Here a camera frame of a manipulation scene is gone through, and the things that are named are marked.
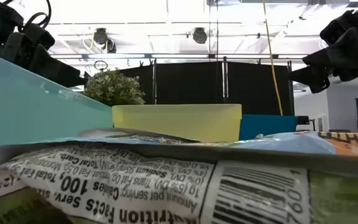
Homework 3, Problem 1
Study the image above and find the yellow hanging cable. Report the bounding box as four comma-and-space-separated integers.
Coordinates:
261, 0, 284, 116

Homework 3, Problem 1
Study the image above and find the yellow translucent plastic bin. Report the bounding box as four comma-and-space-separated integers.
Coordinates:
111, 103, 243, 143

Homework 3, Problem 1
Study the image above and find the blue plastic bin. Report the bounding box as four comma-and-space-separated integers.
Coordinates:
239, 114, 298, 141

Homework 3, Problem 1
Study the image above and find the black hanging ring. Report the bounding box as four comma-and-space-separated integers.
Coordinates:
93, 60, 109, 71

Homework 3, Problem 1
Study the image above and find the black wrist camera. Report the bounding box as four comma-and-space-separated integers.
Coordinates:
319, 10, 358, 46
22, 23, 56, 50

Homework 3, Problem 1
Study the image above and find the chewy granola bar packet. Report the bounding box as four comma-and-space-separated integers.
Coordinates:
0, 141, 358, 224

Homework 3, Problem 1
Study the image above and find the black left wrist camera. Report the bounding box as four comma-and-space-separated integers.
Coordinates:
22, 23, 56, 50

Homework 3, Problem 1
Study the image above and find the small black ceiling fixture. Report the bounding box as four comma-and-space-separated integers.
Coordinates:
104, 37, 117, 54

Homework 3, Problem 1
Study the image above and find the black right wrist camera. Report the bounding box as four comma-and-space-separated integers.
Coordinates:
319, 10, 358, 46

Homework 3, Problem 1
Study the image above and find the black folding partition screen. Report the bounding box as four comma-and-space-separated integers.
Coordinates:
119, 57, 294, 116

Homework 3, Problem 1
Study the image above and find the black ceiling spotlight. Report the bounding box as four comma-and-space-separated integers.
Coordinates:
92, 27, 109, 45
192, 27, 208, 45

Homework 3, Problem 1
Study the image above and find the green translucent plastic bin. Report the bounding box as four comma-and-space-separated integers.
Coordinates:
0, 49, 114, 162

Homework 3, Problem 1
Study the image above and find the small potted green plant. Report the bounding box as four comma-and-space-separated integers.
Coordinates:
81, 68, 146, 108

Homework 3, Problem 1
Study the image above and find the green orange Chewy granola bar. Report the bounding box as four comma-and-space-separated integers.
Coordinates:
42, 130, 358, 158

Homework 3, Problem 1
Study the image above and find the green brown granola bar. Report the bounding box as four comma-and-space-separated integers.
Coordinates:
75, 126, 200, 144

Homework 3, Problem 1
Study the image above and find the long ceiling light strip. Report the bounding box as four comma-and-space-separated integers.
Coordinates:
50, 52, 307, 60

